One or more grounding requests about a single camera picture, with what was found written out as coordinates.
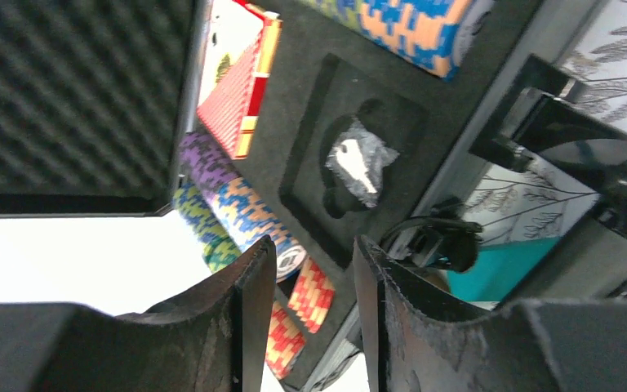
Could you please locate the purple blue chip row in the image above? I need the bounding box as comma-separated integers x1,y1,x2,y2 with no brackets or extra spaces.
179,131,310,282

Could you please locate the green chip row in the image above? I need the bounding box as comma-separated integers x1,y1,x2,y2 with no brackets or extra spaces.
173,177,242,273

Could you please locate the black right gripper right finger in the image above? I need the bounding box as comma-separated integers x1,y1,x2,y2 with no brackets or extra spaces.
353,236,627,391

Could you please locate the orange blue chip row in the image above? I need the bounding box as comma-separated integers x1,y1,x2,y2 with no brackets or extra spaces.
305,0,496,80

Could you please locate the red card deck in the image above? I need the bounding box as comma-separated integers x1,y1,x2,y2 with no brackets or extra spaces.
197,0,282,159

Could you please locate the key in plastic bag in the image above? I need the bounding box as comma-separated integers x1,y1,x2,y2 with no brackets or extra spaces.
324,117,400,208

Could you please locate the black poker set case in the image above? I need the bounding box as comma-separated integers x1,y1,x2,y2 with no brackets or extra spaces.
0,1,627,391

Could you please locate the teal toy block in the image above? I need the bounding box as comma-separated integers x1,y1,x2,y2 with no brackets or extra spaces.
447,238,559,301

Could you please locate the red yellow chip row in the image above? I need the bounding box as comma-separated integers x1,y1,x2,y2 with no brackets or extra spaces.
265,258,336,381

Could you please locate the floral table mat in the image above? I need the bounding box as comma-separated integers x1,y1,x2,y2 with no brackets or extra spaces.
462,0,627,304

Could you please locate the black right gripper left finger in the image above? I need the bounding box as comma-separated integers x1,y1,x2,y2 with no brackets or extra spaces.
0,236,276,391

